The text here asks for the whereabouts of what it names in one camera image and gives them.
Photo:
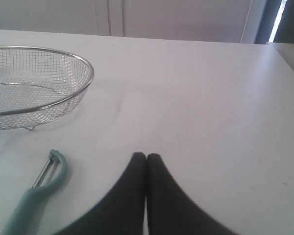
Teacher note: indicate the metal wire mesh basket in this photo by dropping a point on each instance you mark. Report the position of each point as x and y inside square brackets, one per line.
[40, 85]

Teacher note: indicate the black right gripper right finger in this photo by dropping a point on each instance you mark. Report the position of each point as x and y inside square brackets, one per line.
[169, 209]

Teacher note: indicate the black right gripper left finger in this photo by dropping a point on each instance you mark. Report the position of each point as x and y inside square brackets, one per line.
[121, 210]

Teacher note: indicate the teal handled peeler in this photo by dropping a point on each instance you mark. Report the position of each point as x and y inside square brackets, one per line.
[24, 212]

